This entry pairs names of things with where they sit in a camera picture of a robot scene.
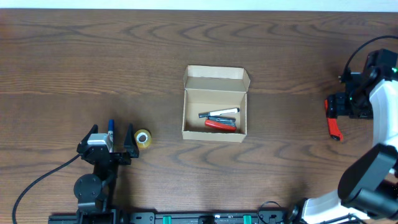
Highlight yellow tape roll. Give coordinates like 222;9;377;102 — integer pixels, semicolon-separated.
134;129;152;149

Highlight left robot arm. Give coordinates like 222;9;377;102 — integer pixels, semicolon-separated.
73;124;139;214

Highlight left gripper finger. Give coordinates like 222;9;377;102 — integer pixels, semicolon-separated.
76;124;98;153
123;123;139;158

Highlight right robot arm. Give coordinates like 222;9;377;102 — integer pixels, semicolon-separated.
284;49;397;223

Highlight black white marker pen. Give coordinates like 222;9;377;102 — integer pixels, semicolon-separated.
198;108;240;118

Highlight blue marker pen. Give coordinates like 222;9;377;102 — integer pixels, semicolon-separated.
108;119;114;143

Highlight open cardboard box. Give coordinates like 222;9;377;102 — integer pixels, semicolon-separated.
182;65;251;142

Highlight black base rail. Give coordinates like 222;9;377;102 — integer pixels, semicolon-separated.
48;208;287;224

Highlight red utility knife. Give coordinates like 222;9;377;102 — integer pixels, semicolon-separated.
324;100;343;141

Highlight red handled pliers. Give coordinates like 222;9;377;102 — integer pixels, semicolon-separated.
205;117;237;132

